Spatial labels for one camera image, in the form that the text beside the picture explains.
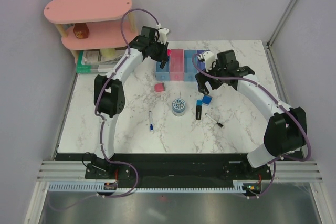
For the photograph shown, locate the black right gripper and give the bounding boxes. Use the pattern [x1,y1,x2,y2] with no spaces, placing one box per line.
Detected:
[195,59,226,95]

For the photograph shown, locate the blue and grey eraser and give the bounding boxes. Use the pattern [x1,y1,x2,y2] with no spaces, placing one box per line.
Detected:
[202,95,213,105]

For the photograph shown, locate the light blue end drawer box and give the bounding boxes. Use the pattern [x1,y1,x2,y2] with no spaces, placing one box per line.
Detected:
[155,61,171,82]

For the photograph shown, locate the pink cap black highlighter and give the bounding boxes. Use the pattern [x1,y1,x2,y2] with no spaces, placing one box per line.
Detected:
[165,49,172,61]

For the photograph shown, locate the pink plastic drawer box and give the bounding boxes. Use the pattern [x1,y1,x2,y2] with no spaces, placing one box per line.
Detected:
[170,49,184,81]

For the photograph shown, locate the blue cap black highlighter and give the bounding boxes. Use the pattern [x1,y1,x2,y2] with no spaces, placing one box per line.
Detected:
[195,100,203,120]

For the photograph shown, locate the purple plastic drawer box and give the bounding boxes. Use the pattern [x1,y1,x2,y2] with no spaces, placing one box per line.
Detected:
[197,50,213,72]

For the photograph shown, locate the pink and grey eraser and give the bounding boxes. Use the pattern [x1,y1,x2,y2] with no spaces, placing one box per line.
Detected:
[154,82,165,92]

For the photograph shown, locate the blue round cleaning gel jar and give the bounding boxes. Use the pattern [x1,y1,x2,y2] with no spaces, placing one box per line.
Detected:
[172,98,186,116]

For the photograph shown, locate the white pen black cap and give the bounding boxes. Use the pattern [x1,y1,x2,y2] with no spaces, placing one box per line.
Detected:
[205,113,223,128]

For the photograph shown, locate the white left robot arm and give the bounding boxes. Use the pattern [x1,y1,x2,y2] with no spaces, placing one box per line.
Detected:
[85,25,170,179]

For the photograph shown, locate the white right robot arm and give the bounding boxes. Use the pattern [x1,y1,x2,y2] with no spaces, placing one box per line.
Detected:
[192,50,311,179]

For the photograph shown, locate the pale yellow cup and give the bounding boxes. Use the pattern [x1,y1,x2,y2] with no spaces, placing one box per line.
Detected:
[100,48,116,58]

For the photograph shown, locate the white pen blue cap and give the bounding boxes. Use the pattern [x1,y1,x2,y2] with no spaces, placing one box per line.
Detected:
[149,111,154,132]

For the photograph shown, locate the pink three-tier wooden shelf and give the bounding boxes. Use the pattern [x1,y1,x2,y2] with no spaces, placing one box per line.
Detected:
[44,0,138,61]

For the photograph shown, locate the spiral notebook with papers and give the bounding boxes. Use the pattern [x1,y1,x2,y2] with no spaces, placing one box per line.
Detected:
[80,50,122,65]

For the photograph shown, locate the green and white book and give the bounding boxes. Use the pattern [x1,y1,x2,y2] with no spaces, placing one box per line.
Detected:
[76,50,125,73]

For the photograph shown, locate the brown printed box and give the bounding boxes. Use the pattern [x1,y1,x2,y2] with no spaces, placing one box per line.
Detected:
[73,23,89,39]

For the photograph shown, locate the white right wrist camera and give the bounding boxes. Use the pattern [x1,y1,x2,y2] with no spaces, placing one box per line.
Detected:
[197,51,217,72]

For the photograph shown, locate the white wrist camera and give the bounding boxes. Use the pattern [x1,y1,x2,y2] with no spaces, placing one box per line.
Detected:
[197,51,217,72]
[156,24,170,44]

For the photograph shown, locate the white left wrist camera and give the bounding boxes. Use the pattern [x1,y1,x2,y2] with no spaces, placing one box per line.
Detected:
[156,24,170,44]

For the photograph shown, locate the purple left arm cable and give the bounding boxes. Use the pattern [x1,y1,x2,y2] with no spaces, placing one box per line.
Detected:
[48,8,161,211]

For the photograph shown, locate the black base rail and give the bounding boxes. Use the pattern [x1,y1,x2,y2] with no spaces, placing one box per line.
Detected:
[55,152,272,188]

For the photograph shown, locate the aluminium frame profile rails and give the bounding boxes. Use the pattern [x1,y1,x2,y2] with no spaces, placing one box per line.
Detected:
[37,161,323,183]

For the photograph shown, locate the white cable comb strip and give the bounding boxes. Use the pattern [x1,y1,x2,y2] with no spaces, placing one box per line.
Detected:
[48,182,261,193]

